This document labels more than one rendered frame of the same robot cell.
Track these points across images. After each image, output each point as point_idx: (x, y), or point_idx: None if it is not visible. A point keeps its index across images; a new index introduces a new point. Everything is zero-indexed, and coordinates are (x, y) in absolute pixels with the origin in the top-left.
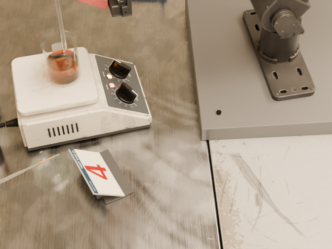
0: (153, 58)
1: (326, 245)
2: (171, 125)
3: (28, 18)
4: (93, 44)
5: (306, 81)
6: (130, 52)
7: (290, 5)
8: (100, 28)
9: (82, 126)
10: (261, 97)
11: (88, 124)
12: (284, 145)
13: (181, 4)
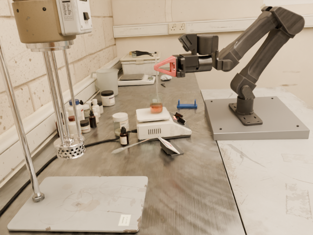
0: (192, 120)
1: (277, 170)
2: (200, 136)
3: None
4: None
5: (258, 119)
6: None
7: (248, 84)
8: None
9: (162, 130)
10: (239, 125)
11: (165, 130)
12: (251, 142)
13: (202, 109)
